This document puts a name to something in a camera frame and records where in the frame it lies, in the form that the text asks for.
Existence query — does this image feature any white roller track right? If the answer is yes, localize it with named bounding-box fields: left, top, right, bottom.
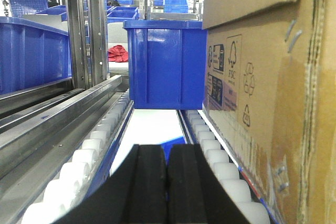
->
left=177, top=110, right=275, bottom=223

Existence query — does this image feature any blue plastic bin left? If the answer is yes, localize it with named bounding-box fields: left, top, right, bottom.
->
left=1, top=17, right=72, bottom=94

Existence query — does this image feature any steel shelf side rail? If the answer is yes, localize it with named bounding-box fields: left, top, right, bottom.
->
left=1, top=75, right=127, bottom=223

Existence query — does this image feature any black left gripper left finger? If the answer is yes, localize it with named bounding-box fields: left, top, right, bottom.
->
left=56, top=145, right=167, bottom=223

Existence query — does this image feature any steel shelf upright post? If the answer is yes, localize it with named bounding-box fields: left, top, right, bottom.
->
left=66, top=0, right=108, bottom=89

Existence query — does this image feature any brown cardboard carton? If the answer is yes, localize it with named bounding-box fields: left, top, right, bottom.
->
left=203, top=0, right=335, bottom=223

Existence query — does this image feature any blue plastic bin centre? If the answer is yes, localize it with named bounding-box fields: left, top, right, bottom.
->
left=123, top=20, right=207, bottom=110

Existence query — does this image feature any white roller track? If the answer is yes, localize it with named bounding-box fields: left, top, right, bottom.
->
left=19, top=90, right=132, bottom=223
left=177, top=110, right=275, bottom=223

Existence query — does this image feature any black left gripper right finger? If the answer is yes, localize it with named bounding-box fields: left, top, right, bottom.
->
left=167, top=144, right=249, bottom=223

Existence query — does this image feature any blue plastic bin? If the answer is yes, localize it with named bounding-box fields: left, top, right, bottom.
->
left=1, top=17, right=72, bottom=94
left=123, top=20, right=207, bottom=110

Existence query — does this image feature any white roller track left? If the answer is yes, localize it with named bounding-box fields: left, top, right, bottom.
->
left=19, top=90, right=132, bottom=223

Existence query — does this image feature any red cloth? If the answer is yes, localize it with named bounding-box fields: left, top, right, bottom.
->
left=108, top=45, right=129, bottom=62

